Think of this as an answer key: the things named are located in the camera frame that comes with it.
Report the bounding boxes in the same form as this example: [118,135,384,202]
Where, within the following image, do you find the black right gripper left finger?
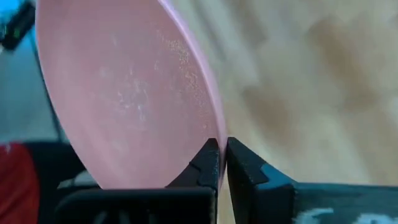
[54,138,221,224]

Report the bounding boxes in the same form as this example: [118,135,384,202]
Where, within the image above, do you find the dusty pink plate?
[34,0,228,190]

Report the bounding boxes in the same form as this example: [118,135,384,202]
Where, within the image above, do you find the red blurred object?
[0,142,40,224]

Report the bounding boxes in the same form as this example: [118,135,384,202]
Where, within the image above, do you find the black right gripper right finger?
[226,136,398,224]

